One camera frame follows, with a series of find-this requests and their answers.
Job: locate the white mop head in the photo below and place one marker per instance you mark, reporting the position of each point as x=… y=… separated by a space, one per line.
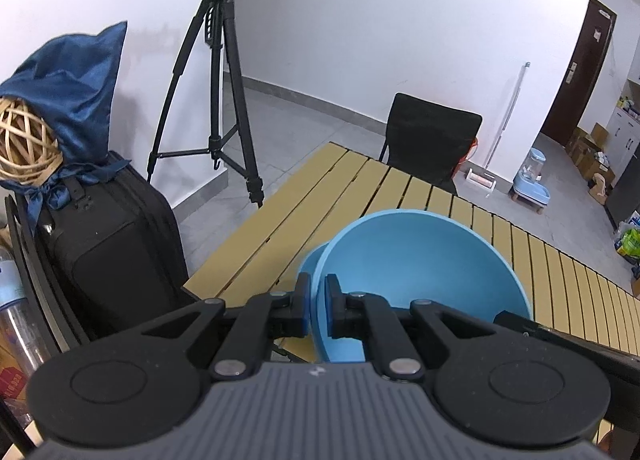
x=482 y=180

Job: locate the blue pet water dispenser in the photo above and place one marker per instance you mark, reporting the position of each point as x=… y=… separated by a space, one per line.
x=532 y=185

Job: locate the black suitcase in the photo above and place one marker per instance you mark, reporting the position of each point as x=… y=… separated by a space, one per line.
x=110 y=260

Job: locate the white base cabinet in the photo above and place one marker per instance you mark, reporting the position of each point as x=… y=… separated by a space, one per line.
x=625 y=135

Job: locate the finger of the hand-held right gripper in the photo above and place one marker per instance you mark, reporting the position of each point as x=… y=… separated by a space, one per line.
x=560 y=340

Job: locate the clear water bottle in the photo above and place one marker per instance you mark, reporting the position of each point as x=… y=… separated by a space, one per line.
x=20 y=330

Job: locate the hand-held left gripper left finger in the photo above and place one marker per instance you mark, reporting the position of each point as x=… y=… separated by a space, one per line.
x=302 y=310

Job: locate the open cardboard box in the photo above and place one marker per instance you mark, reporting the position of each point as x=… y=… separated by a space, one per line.
x=600 y=165

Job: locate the black camera tripod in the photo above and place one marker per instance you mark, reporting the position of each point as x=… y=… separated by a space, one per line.
x=217 y=65

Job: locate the blue satin cloth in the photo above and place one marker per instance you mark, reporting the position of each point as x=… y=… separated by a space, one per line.
x=75 y=80

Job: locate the green pet food bag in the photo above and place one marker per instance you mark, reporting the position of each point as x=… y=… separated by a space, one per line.
x=630 y=242

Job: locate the dark brown door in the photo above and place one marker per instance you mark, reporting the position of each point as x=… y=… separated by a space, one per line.
x=580 y=80

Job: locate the white pole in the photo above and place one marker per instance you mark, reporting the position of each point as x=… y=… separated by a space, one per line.
x=510 y=110

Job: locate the small cardboard box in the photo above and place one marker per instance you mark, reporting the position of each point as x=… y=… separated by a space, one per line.
x=598 y=131

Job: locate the woven rattan ball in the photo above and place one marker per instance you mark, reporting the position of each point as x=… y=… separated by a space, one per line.
x=25 y=140

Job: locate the black chair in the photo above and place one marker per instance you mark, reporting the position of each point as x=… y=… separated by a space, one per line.
x=430 y=140

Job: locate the dark grey refrigerator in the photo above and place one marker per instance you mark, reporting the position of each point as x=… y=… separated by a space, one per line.
x=627 y=190

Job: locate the red box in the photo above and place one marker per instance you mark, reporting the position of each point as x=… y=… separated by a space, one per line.
x=12 y=380

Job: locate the red plastic bucket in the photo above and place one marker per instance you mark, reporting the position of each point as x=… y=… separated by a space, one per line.
x=473 y=142

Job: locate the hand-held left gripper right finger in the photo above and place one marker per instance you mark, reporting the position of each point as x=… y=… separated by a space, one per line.
x=332 y=307

